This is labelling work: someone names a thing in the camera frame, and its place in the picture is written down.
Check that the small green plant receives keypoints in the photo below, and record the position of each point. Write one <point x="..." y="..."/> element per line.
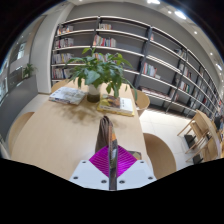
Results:
<point x="28" y="70"/>

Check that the zigzag-patterned brown towel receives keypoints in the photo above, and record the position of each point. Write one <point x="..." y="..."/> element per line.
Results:
<point x="105" y="133"/>

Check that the green potted plant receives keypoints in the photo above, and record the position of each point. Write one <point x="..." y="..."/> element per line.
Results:
<point x="96" y="71"/>

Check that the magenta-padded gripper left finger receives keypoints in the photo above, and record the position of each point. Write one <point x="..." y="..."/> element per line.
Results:
<point x="96" y="170"/>

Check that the grey bookshelf unit with books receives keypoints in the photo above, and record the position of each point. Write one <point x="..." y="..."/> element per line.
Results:
<point x="156" y="53"/>

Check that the white open magazine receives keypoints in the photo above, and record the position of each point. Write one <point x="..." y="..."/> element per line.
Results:
<point x="67" y="95"/>

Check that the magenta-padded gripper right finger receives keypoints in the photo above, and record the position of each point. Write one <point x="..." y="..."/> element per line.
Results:
<point x="128" y="170"/>

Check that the round-backed wooden chair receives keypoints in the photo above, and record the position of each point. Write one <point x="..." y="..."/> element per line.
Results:
<point x="160" y="155"/>
<point x="142" y="100"/>
<point x="58" y="85"/>

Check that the group of ceiling lights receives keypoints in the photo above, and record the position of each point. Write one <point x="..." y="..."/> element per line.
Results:
<point x="180" y="14"/>

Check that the yellow-covered book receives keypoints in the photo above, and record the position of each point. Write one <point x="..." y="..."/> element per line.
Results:
<point x="116" y="105"/>

